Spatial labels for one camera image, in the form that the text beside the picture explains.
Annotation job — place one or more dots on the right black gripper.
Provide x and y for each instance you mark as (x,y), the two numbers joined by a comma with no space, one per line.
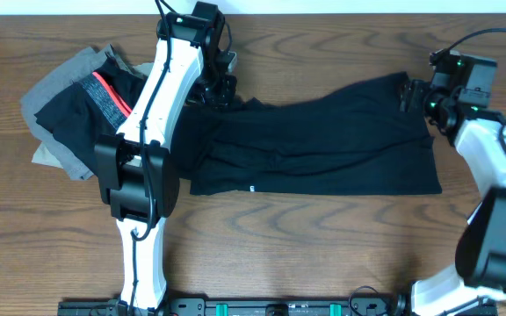
(411,95)

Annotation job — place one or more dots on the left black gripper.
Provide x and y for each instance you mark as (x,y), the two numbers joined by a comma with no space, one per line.
(229,82)

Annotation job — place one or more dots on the black polo shirt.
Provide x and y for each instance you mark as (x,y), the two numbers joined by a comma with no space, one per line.
(354,141)

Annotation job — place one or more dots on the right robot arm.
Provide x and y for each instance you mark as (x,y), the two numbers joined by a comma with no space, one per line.
(478,273)

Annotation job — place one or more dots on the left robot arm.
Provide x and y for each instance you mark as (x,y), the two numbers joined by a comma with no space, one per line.
(136,175)

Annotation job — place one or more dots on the white garment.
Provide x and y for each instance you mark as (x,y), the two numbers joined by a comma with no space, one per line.
(478,144)

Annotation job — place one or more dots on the beige folded garment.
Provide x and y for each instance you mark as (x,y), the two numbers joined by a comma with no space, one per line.
(43,156)

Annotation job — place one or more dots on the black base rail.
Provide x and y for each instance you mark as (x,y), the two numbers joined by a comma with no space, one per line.
(201,307)

